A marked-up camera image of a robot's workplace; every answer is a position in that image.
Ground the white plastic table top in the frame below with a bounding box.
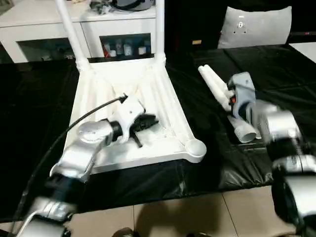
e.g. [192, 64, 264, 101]
[69, 54, 207, 174]

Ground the white plastic table leg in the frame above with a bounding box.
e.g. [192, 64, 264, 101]
[154, 0, 166, 65]
[55, 0, 90, 73]
[203, 64, 237, 112]
[198, 67, 257, 144]

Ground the light grey cushion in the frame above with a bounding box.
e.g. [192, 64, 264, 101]
[219, 6, 293, 49]

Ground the white flat sheet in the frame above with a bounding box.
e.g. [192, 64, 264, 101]
[289, 42, 316, 63]

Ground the black robot foot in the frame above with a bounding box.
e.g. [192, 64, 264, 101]
[114, 228, 137, 237]

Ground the black tall cabinet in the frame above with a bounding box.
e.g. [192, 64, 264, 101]
[163, 0, 229, 52]

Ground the black table mat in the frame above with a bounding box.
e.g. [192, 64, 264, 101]
[0, 43, 316, 223]

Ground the grey carry case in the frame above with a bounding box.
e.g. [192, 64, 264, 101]
[89, 0, 152, 13]

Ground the white glass-door cabinet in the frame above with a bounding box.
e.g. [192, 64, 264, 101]
[0, 0, 158, 64]

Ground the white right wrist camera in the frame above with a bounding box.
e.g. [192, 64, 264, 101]
[227, 73, 256, 120]

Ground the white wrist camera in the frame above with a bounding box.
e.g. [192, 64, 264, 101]
[115, 96, 147, 144]
[227, 73, 256, 120]

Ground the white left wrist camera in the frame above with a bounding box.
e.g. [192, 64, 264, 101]
[115, 96, 147, 144]

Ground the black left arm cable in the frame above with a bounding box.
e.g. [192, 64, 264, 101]
[15, 95, 128, 233]

